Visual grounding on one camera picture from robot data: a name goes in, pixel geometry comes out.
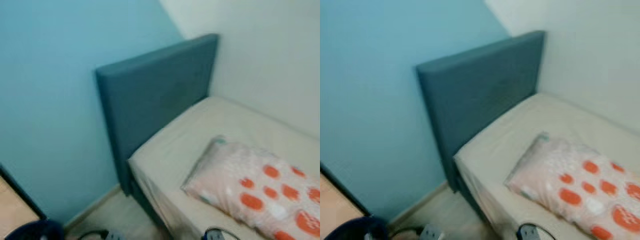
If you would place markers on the pink patterned pillow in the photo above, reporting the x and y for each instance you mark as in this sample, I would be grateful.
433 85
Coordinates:
575 170
250 175

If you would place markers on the wooden desk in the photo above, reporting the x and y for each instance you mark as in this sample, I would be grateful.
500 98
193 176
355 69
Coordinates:
12 210
332 205

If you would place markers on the dark blue bin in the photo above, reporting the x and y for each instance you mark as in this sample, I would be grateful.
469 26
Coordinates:
35 231
360 229

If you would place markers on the cream sheeted mattress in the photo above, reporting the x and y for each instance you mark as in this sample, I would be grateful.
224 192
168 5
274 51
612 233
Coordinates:
550 120
200 125

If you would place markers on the teal upholstered headboard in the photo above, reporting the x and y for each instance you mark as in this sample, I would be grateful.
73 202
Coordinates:
475 95
150 100

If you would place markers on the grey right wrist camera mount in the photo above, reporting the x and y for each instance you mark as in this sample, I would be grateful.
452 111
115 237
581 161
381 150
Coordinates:
531 234
215 236

